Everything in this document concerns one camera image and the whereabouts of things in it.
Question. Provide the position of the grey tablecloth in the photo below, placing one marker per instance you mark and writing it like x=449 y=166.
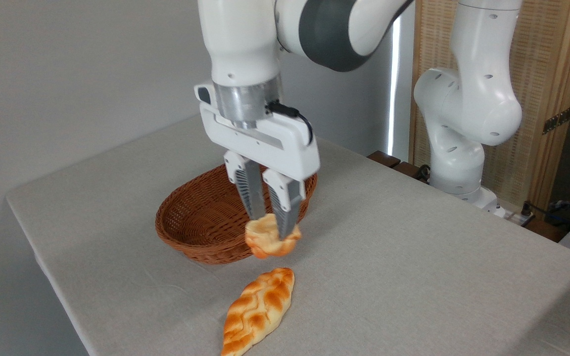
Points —
x=389 y=267

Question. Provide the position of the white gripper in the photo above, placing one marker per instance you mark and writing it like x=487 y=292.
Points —
x=285 y=148

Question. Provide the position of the brown wicker oval basket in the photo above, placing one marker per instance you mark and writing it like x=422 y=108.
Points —
x=201 y=217

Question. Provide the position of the small round bread roll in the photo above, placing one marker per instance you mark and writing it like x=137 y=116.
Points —
x=265 y=242

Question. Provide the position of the metal screen hinge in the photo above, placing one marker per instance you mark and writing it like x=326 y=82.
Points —
x=557 y=120

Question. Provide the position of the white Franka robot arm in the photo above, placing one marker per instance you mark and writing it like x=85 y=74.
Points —
x=240 y=39

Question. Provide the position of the wooden rattan folding screen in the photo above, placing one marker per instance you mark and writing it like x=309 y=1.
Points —
x=552 y=59

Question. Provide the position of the long braided bread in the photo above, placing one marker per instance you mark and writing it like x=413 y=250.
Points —
x=258 y=311

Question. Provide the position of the dark wooden block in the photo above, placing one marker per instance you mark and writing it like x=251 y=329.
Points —
x=407 y=169
x=383 y=158

